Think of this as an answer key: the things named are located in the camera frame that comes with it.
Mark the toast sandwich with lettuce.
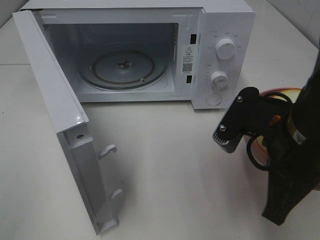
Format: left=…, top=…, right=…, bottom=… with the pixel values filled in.
left=256, top=87, right=301, bottom=153

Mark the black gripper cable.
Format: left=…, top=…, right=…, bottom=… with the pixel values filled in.
left=246, top=91, right=293, bottom=172

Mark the white microwave oven body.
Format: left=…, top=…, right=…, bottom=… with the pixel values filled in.
left=18, top=0, right=255, bottom=109

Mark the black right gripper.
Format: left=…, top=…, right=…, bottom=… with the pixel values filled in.
left=255, top=97, right=320, bottom=225

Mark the round white door button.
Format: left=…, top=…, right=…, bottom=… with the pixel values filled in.
left=206, top=93, right=222, bottom=106

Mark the white warning label sticker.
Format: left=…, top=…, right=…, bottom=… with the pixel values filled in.
left=181, top=44, right=196, bottom=74

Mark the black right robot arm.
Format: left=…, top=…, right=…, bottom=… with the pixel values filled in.
left=246, top=59, right=320, bottom=226

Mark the lower white timer knob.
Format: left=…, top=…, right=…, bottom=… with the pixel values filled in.
left=210, top=71, right=229, bottom=89

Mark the upper white dial knob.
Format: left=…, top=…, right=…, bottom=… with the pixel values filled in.
left=215, top=37, right=236, bottom=60

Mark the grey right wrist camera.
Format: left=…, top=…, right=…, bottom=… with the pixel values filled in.
left=212, top=87, right=260, bottom=153

